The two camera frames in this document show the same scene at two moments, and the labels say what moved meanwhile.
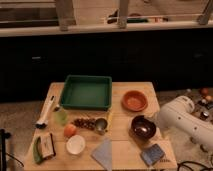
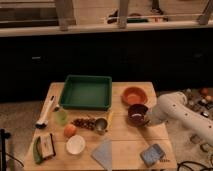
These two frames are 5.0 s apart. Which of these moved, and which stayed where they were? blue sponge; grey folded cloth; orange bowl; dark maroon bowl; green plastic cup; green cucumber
Moved: dark maroon bowl; orange bowl
Stayed: green plastic cup; grey folded cloth; green cucumber; blue sponge
